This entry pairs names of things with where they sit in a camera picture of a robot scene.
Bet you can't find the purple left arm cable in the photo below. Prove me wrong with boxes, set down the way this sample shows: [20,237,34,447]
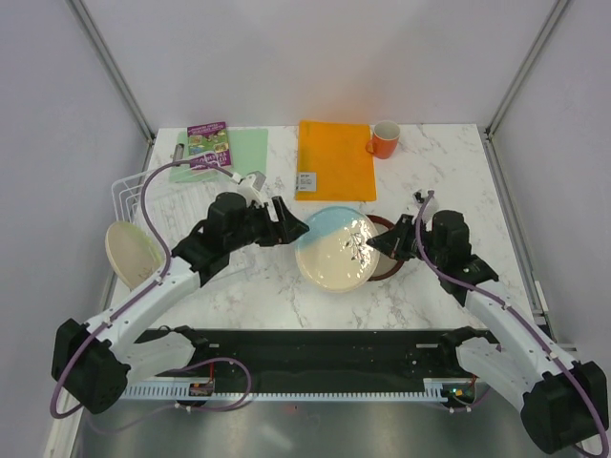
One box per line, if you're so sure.
[50,164,240,421]

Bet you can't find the orange mug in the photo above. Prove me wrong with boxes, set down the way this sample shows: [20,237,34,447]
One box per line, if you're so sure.
[366,120,401,159]

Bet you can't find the red rimmed beige plate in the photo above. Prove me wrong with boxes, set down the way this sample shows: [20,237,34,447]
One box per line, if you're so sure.
[368,214,403,281]

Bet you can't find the white wire dish rack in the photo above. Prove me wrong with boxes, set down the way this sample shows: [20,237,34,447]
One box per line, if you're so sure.
[110,159,268,287]

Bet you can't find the green and cream plate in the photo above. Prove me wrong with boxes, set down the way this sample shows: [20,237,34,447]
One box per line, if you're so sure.
[105,221,163,290]

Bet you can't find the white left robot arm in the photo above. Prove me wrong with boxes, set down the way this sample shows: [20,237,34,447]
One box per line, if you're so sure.
[52,192,309,414]

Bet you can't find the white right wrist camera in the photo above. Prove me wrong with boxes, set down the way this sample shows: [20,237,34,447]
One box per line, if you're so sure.
[412,190,438,219]

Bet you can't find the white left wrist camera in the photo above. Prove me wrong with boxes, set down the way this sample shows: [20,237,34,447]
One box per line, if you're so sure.
[231,171,266,206]

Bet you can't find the blue and cream plate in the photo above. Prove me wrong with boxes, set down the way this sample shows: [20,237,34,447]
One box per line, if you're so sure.
[295,206,380,293]

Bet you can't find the green clipboard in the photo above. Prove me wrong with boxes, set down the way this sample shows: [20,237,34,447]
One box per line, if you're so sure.
[169,129,268,183]

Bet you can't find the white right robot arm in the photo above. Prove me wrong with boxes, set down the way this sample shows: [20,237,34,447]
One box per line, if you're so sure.
[367,210,610,457]

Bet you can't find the orange clip file folder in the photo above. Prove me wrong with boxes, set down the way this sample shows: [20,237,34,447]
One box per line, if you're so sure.
[295,120,377,202]

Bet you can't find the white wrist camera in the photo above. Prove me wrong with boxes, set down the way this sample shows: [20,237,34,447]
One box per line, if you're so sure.
[412,190,438,219]
[231,171,266,206]

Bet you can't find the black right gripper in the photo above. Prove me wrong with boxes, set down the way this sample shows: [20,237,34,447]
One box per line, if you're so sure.
[369,213,446,266]

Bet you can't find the purple storey treehouse book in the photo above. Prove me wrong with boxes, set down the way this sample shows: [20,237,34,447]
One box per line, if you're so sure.
[186,122,233,171]

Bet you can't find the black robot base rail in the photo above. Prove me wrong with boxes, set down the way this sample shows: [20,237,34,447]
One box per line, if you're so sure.
[133,326,502,396]

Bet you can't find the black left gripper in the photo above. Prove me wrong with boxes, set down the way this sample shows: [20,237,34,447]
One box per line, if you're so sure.
[225,196,308,252]

